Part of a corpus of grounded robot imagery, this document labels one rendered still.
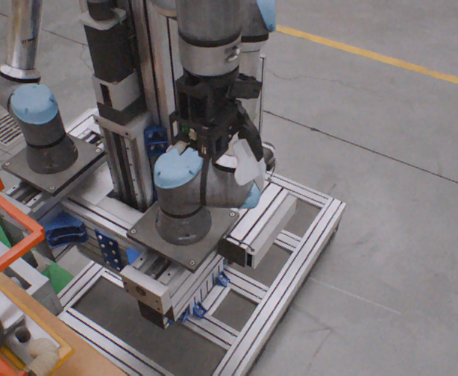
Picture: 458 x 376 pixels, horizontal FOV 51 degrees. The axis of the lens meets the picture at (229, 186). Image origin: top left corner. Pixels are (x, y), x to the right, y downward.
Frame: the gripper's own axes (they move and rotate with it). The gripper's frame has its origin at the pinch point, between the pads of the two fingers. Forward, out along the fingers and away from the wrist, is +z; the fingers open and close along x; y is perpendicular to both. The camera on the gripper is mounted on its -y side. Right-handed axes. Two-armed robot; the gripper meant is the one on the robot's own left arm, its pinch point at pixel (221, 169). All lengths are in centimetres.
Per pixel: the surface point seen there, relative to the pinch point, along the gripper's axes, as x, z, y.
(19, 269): -87, 92, 1
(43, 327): -32, 45, 23
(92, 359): -24, 58, 20
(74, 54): -260, 152, -182
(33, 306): -47, 58, 18
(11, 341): -35, 44, 30
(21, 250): -42, 33, 16
